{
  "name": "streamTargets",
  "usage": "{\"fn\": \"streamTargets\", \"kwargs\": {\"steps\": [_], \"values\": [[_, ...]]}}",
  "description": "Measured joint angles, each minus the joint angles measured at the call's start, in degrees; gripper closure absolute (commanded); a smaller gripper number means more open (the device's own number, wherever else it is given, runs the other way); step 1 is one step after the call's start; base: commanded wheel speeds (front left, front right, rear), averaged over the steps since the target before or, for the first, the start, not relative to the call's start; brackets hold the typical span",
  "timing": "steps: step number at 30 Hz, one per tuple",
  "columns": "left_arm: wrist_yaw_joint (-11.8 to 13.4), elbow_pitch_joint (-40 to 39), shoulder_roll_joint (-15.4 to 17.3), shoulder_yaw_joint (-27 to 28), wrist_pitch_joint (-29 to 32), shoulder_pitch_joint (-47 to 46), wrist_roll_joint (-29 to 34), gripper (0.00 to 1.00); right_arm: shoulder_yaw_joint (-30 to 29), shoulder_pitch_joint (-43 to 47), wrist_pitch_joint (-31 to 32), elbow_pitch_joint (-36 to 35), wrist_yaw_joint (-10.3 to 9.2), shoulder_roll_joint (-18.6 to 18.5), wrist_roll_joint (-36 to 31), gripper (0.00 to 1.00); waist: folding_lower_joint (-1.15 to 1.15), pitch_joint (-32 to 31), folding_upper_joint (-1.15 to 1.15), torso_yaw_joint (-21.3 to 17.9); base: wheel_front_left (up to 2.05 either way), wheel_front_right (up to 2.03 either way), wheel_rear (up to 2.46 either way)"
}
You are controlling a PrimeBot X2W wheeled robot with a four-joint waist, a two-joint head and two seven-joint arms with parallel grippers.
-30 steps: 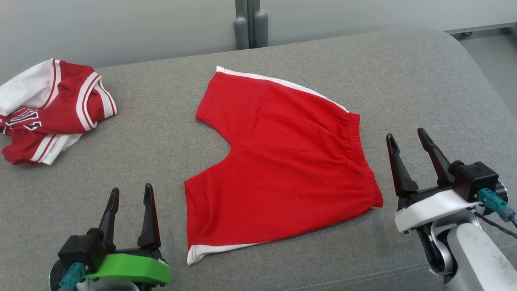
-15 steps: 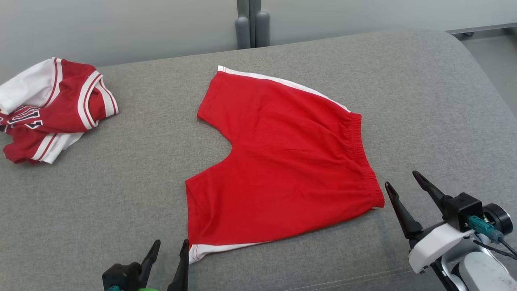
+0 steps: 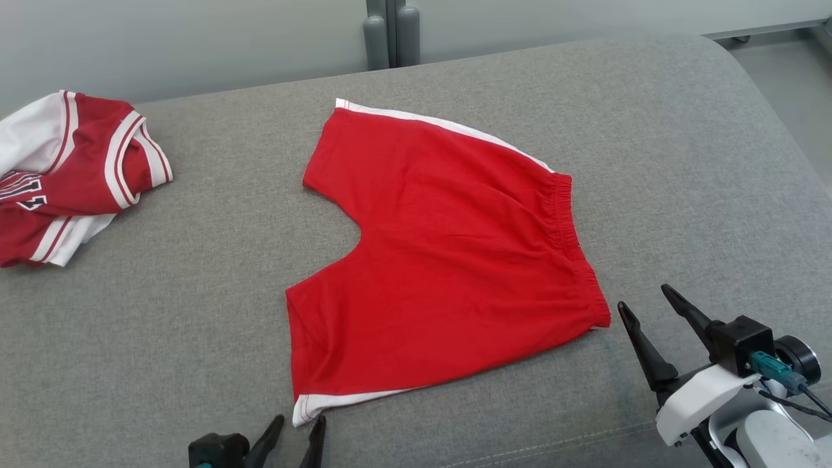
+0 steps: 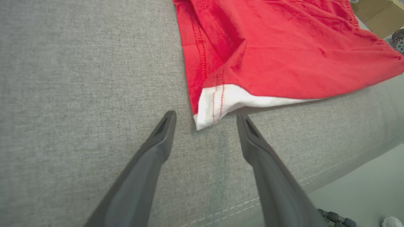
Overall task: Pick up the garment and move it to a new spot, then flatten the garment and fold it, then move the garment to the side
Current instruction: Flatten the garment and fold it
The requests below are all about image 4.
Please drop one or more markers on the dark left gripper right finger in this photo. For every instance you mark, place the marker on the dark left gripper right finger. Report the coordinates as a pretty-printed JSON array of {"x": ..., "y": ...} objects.
[{"x": 277, "y": 189}]

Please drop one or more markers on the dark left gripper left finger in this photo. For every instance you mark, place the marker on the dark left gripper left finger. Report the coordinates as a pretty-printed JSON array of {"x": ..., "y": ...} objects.
[{"x": 139, "y": 183}]

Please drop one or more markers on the red shorts with white trim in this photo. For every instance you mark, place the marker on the red shorts with white trim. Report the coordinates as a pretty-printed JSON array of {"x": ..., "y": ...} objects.
[{"x": 284, "y": 47}]

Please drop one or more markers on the white rounded floor object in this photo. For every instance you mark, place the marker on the white rounded floor object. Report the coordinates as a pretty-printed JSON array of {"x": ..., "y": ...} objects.
[{"x": 393, "y": 222}]

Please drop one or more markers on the dark speckled floor object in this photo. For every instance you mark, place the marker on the dark speckled floor object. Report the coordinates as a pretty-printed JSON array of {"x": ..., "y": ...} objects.
[{"x": 399, "y": 41}]

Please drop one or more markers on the brown cardboard box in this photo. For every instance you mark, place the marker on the brown cardboard box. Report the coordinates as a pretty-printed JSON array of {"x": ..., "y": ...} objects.
[{"x": 378, "y": 15}]

